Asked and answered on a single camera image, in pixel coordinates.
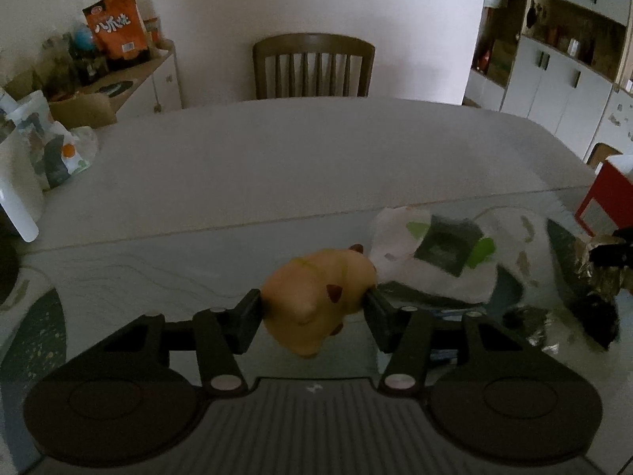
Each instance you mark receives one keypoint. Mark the white desktop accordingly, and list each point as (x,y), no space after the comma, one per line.
(296,158)

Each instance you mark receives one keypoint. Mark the white and dark packet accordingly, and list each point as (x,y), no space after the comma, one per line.
(588,260)

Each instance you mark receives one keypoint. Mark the orange snack bag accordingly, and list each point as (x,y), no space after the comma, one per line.
(118,24)

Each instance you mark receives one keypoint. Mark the printed tissue pack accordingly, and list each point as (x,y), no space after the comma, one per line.
(54,148)

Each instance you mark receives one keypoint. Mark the white wall cabinet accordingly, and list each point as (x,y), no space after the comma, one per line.
(564,59)

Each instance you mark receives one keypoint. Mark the yellow plush toy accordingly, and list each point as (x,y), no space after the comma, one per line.
(311,297)

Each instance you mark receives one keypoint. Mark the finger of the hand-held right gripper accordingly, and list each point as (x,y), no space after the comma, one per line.
(615,255)

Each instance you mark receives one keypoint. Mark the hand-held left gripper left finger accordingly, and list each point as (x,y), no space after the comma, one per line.
(249,319)

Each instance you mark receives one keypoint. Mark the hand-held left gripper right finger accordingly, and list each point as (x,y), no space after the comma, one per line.
(378,319)

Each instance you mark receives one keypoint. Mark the small jar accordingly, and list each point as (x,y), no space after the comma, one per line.
(153,29)

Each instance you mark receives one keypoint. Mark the white sideboard cabinet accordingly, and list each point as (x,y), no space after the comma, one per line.
(158,84)

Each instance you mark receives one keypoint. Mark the white patterned cloth bag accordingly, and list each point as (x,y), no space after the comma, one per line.
(435,252)

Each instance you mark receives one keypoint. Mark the small blue packet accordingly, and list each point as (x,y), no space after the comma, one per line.
(447,313)

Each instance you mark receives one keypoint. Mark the leaf print placemat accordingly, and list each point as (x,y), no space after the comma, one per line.
(519,237)

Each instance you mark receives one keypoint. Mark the red and white box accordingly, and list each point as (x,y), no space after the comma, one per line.
(608,193)

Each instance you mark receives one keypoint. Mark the wooden slat-back chair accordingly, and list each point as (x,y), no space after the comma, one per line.
(314,67)

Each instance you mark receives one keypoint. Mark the dark green speckled placemat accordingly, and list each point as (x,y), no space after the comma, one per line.
(42,336)

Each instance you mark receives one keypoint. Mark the cardboard box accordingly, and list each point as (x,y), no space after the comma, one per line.
(81,106)

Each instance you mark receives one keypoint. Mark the black crumpled wrapper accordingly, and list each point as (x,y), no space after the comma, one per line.
(598,319)

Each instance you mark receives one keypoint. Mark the dark foil wrapper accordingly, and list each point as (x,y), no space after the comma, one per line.
(531,326)

